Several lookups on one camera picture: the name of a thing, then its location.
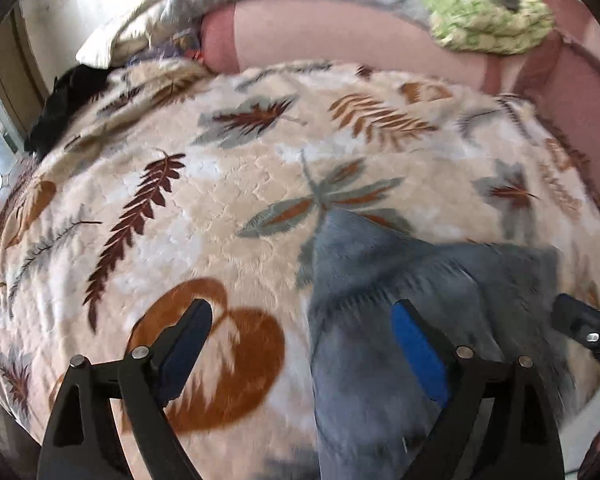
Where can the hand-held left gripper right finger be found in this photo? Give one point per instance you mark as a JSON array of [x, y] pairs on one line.
[[420, 355]]

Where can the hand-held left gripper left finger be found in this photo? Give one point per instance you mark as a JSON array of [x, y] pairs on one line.
[[187, 345]]

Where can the green patterned cloth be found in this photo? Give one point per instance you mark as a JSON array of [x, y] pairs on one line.
[[480, 25]]

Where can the black cloth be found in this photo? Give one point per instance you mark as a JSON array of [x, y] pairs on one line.
[[65, 105]]

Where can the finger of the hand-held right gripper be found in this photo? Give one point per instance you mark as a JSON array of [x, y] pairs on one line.
[[580, 322]]

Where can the cream leaf-printed blanket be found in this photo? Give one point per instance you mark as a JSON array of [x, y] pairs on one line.
[[180, 195]]

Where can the grey-blue denim pants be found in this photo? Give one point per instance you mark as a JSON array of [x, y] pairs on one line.
[[370, 360]]

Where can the cream pillow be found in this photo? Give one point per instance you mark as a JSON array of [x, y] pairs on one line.
[[125, 35]]

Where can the multicoloured patterned cloth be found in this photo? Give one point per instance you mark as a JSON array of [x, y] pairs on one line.
[[185, 42]]

